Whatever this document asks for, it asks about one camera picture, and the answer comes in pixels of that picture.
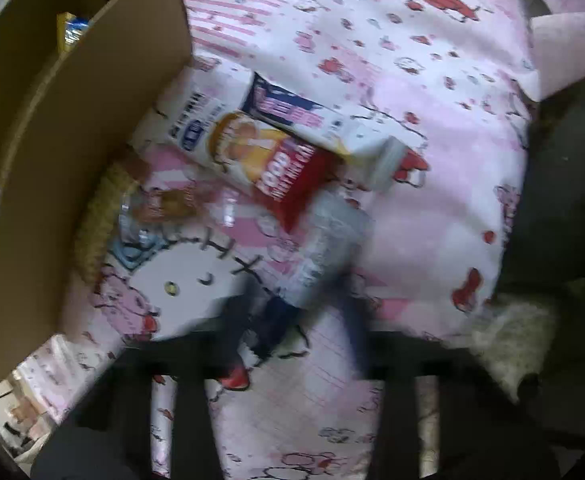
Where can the grey white snack packet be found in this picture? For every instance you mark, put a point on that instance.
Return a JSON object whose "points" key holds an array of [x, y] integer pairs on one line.
{"points": [[322, 245]]}

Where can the red white packet yellow picture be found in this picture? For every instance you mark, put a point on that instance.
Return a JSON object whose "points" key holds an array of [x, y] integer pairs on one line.
{"points": [[272, 172]]}

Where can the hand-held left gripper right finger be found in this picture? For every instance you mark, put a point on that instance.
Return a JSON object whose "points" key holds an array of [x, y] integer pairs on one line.
{"points": [[355, 320]]}

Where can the cardboard box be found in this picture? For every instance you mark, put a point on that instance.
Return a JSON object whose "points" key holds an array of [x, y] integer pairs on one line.
{"points": [[72, 160]]}

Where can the beige furry cloth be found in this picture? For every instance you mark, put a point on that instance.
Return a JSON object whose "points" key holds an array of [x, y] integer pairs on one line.
{"points": [[515, 342]]}

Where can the pink printed bedsheet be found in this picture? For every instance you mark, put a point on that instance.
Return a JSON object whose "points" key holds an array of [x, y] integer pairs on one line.
{"points": [[397, 85]]}

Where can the white packet navy end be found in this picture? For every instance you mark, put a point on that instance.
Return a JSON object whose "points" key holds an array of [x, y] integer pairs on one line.
{"points": [[282, 106]]}

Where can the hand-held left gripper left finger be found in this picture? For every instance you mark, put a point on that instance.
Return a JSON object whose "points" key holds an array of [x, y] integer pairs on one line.
{"points": [[275, 324]]}

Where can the dark grey cloth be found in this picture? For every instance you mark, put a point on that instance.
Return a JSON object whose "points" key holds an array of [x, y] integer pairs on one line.
{"points": [[562, 200]]}

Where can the clear packet brown snack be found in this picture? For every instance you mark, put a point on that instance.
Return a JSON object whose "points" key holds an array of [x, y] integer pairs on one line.
{"points": [[157, 210]]}

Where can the blue cartoon snack bag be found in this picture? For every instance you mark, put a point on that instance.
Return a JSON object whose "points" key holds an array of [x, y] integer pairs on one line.
{"points": [[72, 32]]}

